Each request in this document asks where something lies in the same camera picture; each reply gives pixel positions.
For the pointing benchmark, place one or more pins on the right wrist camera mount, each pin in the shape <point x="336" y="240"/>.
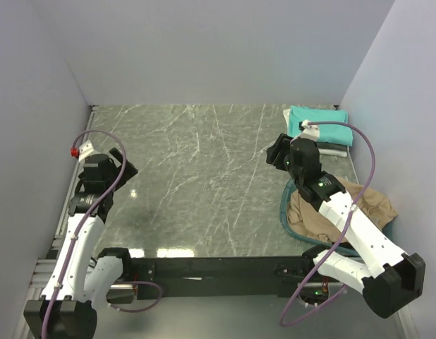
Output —
<point x="309" y="131"/>

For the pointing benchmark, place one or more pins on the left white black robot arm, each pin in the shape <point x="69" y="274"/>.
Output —
<point x="67" y="306"/>

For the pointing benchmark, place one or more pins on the folded teal t-shirt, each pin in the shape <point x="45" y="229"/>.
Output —
<point x="329" y="133"/>

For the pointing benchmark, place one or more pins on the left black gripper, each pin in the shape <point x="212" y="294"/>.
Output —
<point x="123" y="169"/>

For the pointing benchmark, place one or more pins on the folded dark grey t-shirt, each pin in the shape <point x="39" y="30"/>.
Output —
<point x="332" y="146"/>

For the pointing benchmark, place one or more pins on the teal plastic basket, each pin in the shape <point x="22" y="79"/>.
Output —
<point x="285" y="200"/>

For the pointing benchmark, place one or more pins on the beige t-shirt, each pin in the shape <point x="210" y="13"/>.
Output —
<point x="307" y="221"/>

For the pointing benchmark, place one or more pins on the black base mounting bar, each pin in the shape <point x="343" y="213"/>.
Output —
<point x="212" y="277"/>

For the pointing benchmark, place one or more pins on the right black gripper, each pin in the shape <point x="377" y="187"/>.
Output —
<point x="276" y="152"/>

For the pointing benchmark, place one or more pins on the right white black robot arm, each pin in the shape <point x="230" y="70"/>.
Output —
<point x="387" y="277"/>

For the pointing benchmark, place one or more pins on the folded white t-shirt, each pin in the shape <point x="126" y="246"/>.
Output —
<point x="286" y="113"/>

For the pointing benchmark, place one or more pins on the aluminium rail frame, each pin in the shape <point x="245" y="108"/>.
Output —
<point x="47" y="270"/>

